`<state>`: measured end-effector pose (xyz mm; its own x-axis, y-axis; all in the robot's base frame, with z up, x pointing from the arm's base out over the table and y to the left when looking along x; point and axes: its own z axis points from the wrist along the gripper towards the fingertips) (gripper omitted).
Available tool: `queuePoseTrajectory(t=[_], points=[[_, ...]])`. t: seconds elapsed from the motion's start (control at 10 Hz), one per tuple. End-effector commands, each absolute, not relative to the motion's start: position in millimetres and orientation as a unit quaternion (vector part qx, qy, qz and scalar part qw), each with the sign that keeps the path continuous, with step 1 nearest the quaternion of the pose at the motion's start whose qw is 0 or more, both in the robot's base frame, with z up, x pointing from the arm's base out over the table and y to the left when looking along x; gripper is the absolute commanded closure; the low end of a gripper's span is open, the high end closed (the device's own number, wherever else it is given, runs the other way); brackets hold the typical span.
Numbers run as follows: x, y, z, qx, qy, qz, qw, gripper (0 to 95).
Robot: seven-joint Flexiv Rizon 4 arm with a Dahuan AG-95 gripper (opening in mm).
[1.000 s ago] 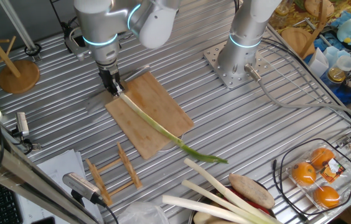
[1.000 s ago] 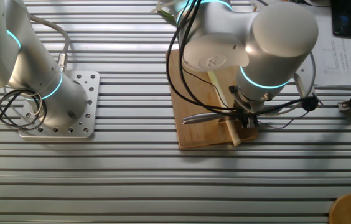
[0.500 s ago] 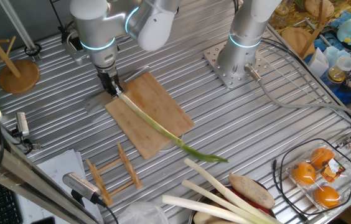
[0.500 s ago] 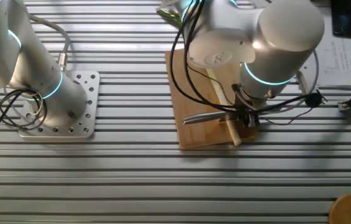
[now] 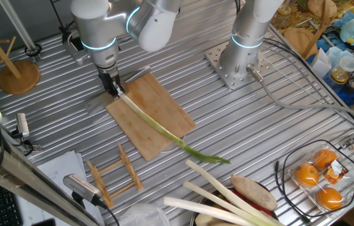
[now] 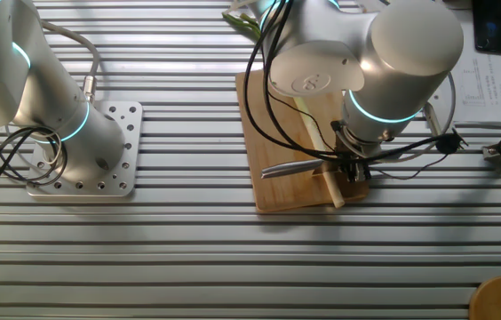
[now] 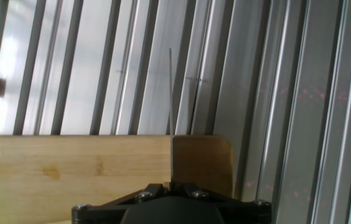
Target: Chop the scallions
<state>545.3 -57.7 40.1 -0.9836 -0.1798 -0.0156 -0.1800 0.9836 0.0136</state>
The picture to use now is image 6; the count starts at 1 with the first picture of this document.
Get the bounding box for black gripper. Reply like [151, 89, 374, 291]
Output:
[338, 157, 372, 184]

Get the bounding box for steel cleaver knife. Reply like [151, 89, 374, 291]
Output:
[260, 158, 354, 180]

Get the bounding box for long scallion with green top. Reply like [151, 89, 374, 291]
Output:
[222, 12, 346, 209]

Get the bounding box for wooden cutting board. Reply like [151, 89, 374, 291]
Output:
[235, 69, 370, 214]

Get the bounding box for white paper sheets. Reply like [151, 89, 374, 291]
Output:
[427, 8, 501, 130]

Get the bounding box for black smartphone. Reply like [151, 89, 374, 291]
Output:
[472, 0, 501, 54]

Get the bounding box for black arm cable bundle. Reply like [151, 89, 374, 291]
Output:
[243, 0, 470, 181]

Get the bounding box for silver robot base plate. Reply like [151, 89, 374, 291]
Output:
[26, 100, 144, 198]

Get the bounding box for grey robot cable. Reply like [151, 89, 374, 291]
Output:
[36, 18, 101, 104]

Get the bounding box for black cables at robot base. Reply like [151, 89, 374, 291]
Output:
[0, 125, 69, 219]

